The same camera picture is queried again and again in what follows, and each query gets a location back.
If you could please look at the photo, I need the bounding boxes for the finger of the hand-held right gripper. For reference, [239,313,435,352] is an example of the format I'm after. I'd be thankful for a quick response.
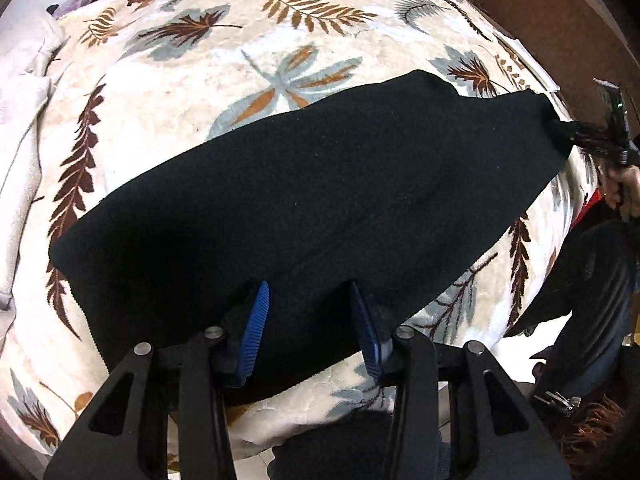
[549,119,620,142]
[564,139,629,160]

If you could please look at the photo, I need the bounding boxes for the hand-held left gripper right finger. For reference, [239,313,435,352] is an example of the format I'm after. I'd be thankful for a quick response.
[349,280,572,480]

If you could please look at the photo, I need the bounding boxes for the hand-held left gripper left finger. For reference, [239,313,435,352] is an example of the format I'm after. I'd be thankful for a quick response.
[42,280,271,480]

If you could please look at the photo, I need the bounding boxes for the black pants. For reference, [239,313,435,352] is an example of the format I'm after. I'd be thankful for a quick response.
[50,70,574,407]

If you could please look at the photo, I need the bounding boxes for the person's right hand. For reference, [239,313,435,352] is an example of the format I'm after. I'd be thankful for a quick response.
[602,164,640,211]

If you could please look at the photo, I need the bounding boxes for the red cloth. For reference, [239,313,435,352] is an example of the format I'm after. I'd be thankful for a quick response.
[574,185,607,228]

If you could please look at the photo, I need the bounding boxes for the brown wooden board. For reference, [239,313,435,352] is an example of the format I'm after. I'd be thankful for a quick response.
[457,0,640,128]

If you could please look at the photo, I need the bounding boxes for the person's dark trouser legs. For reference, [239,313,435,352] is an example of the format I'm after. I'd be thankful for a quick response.
[504,220,640,403]

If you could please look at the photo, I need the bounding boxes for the metal key bunch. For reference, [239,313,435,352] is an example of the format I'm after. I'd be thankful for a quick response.
[531,389,582,415]

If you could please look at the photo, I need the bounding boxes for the leaf-printed fleece blanket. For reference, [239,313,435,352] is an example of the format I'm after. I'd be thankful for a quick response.
[0,0,603,476]

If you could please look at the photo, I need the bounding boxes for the brown fringed rug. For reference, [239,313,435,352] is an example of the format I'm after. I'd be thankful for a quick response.
[542,394,632,478]

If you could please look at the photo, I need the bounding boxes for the white crumpled cloth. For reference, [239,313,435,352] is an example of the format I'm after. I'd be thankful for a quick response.
[0,10,68,313]

